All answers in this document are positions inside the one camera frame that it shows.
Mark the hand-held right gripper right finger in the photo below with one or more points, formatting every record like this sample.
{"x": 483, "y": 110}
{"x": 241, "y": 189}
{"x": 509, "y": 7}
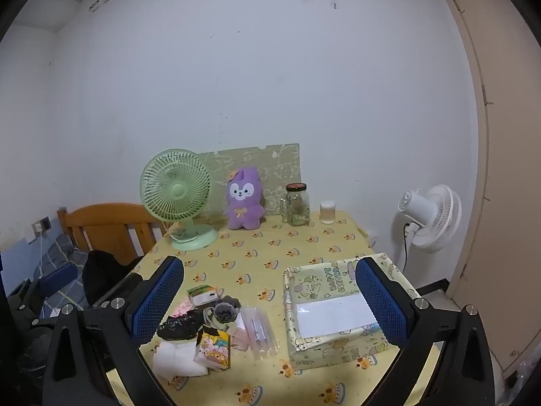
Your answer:
{"x": 380, "y": 304}

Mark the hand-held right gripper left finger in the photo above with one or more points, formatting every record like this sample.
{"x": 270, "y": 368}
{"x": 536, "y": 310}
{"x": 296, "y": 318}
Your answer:
{"x": 156, "y": 300}

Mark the black dotted cloth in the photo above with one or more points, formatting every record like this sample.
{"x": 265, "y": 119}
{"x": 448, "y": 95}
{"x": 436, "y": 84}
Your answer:
{"x": 179, "y": 325}

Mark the white cloth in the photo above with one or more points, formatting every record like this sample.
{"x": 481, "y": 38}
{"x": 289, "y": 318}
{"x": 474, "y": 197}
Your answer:
{"x": 173, "y": 359}

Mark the yellow printed fabric box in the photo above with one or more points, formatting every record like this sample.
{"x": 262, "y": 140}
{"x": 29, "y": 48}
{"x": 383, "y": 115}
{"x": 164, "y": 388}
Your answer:
{"x": 321, "y": 283}

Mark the cartoon print tissue packet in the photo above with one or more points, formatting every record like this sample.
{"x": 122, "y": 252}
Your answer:
{"x": 213, "y": 346}

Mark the clear plastic packet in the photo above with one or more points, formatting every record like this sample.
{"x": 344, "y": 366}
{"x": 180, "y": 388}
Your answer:
{"x": 260, "y": 330}

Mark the pink tissue packet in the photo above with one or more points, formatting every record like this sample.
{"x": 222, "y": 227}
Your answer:
{"x": 184, "y": 306}

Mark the small green white box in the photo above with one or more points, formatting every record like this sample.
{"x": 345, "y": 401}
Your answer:
{"x": 203, "y": 295}

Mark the white sheet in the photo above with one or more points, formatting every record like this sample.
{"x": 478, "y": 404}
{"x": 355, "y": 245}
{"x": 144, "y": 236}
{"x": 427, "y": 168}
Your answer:
{"x": 334, "y": 315}

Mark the grey knitted scrunchie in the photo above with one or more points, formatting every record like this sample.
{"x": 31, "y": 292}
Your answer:
{"x": 224, "y": 311}

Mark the pink flat packet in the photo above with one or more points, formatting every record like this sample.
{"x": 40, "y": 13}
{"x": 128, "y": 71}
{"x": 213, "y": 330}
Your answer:
{"x": 240, "y": 336}

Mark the white standing fan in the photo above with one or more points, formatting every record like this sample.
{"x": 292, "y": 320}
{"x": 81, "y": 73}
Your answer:
{"x": 431, "y": 220}

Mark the small glass cup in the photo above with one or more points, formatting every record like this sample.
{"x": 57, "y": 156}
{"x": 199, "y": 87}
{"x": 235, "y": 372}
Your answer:
{"x": 327, "y": 213}

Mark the plaid blanket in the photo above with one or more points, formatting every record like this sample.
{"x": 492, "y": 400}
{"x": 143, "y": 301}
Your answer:
{"x": 59, "y": 253}

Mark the green desk fan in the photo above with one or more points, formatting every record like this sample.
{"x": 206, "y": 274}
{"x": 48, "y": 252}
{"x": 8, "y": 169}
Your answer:
{"x": 175, "y": 188}

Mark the purple plush toy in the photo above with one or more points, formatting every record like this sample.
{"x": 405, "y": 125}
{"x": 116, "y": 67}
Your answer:
{"x": 243, "y": 209}

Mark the glass jar with lid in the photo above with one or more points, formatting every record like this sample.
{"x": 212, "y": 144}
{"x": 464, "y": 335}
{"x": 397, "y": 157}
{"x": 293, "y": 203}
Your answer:
{"x": 298, "y": 207}

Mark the green patterned board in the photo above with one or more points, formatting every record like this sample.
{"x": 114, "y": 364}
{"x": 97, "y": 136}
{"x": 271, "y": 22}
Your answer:
{"x": 279, "y": 165}

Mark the beige door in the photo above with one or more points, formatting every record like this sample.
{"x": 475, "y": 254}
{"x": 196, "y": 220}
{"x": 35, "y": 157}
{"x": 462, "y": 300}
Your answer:
{"x": 507, "y": 177}

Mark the wall socket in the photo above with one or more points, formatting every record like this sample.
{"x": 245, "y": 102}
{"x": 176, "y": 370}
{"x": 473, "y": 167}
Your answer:
{"x": 42, "y": 225}

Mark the white wall fixture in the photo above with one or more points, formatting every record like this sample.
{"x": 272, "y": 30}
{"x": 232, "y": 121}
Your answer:
{"x": 101, "y": 3}

